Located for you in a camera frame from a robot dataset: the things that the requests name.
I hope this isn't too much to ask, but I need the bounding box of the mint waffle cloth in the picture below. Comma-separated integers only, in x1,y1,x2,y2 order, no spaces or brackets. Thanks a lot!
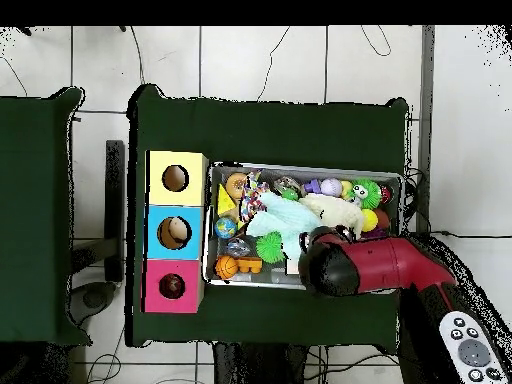
245,191,323,261

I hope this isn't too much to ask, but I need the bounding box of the cream waffle cloth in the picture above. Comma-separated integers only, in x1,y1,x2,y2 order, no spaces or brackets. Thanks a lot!
298,193,365,240

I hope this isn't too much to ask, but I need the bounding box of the wooden box with three holes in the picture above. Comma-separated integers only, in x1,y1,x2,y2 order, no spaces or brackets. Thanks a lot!
141,150,210,314

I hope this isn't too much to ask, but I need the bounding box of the colourful patterned cloth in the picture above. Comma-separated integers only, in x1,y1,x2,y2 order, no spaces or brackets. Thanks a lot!
238,170,268,223

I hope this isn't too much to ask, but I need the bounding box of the yellow cheese wedge toy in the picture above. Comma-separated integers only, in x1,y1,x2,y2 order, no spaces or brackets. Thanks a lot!
217,183,238,217

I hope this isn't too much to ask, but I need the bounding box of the small globe ball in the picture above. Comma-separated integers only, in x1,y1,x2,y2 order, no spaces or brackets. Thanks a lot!
214,216,238,240

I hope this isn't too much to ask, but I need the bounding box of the small orange basketball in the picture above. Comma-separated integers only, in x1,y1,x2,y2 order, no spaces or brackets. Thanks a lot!
214,255,240,280

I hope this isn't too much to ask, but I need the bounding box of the white baseball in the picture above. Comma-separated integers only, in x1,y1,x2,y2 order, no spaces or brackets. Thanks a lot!
319,177,344,198

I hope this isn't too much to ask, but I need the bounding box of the dark green table cloth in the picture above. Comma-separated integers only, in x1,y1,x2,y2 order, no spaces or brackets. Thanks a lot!
0,86,93,346
125,83,410,354

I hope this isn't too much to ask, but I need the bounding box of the yellow ball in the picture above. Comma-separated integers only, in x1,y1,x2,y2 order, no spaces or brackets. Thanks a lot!
360,208,380,233

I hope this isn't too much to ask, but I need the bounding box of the green spiky googly-eyed ball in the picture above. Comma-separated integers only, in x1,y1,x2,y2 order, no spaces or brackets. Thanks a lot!
346,178,382,210

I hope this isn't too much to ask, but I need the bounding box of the shallow wire mesh bin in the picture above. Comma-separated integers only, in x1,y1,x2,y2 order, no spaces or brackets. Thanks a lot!
202,161,404,295

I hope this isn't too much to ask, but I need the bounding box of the thin black cable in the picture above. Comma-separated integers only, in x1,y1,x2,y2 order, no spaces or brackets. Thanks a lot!
129,25,146,85
359,25,392,57
256,25,291,102

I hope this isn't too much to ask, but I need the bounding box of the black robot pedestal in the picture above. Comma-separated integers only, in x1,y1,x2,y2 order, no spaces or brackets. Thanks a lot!
211,342,310,384

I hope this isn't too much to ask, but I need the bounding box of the black power cable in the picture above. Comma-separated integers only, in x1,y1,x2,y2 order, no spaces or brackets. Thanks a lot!
429,229,512,240

